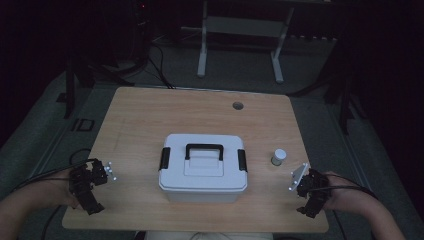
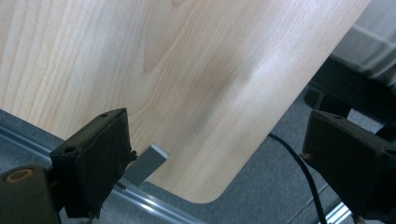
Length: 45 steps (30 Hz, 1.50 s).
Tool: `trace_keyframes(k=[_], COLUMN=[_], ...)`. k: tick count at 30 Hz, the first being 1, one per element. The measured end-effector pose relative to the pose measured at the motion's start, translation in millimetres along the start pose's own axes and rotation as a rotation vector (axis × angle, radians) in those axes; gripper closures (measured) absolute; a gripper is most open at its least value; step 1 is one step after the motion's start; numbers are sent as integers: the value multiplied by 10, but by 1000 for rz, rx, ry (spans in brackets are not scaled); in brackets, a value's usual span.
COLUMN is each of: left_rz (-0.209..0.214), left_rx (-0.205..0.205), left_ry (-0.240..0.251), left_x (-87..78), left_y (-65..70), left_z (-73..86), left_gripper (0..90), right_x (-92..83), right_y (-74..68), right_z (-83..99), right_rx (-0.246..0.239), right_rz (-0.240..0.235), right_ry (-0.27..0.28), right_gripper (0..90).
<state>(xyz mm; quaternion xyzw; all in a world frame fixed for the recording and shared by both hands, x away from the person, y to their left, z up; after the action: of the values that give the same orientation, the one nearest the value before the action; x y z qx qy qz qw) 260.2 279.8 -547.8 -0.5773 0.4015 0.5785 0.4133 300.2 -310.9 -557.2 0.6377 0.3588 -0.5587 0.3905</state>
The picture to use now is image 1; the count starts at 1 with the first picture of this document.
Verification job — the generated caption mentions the small white round bottle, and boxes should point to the small white round bottle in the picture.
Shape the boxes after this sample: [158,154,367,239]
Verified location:
[270,148,288,167]

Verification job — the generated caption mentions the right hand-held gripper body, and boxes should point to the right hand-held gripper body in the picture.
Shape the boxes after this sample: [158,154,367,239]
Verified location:
[288,162,332,202]

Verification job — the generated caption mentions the white metal desk frame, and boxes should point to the white metal desk frame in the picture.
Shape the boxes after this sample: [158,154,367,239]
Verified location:
[196,0,296,85]

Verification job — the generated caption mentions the power strip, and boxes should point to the power strip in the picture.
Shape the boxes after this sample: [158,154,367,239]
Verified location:
[289,33,338,43]

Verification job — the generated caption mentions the black floor cables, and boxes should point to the black floor cables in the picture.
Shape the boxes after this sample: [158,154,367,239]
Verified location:
[147,42,176,90]

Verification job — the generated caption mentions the person's left hand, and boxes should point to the person's left hand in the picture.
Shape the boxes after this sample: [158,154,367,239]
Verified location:
[49,168,84,210]

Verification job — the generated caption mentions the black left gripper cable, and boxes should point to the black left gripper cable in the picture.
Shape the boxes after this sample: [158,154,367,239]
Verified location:
[9,148,97,194]

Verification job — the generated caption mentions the black metal stand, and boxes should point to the black metal stand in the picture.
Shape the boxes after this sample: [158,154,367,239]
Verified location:
[289,33,369,136]
[62,0,154,120]

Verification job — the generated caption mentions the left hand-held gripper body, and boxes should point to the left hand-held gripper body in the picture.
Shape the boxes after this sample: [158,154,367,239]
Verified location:
[68,158,118,195]

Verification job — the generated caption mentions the white storage box black handle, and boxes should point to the white storage box black handle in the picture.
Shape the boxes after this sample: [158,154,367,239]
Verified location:
[158,133,249,203]

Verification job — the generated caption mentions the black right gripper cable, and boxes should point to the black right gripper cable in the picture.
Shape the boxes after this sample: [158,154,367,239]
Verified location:
[311,173,380,202]

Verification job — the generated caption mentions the person's right hand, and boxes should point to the person's right hand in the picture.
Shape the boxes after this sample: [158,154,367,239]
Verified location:
[321,171,355,212]

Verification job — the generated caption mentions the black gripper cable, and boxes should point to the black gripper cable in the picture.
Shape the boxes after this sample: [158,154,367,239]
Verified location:
[9,148,97,194]
[311,173,380,202]

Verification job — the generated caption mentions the black square floor bracket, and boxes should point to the black square floor bracket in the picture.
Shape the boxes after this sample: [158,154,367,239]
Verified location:
[70,117,96,133]

